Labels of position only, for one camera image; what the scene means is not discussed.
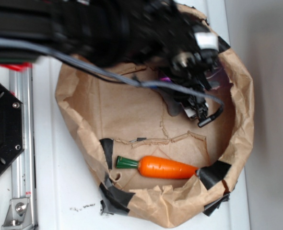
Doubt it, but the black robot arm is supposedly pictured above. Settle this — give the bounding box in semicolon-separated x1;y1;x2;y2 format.
0;0;224;127

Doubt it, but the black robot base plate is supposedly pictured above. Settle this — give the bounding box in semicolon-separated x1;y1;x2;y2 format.
0;84;24;176

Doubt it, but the orange plastic carrot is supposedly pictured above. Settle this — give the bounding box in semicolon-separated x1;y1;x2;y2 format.
116;156;199;179

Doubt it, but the brown paper taped basin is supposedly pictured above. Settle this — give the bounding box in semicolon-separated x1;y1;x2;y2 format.
55;43;254;228

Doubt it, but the aluminum extrusion rail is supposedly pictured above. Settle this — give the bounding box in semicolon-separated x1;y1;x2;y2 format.
2;67;38;230

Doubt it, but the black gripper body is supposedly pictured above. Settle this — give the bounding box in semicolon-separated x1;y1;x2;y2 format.
153;7;219;91

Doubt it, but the gray plush elephant toy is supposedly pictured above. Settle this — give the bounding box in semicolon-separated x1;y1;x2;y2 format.
157;88;184;117

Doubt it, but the gray cable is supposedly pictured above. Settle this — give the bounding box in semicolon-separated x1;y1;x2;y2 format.
0;36;225;127

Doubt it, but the metal corner bracket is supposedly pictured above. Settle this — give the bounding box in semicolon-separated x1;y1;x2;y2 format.
1;198;34;230

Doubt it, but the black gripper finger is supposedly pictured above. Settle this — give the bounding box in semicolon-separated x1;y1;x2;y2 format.
179;93;208;120

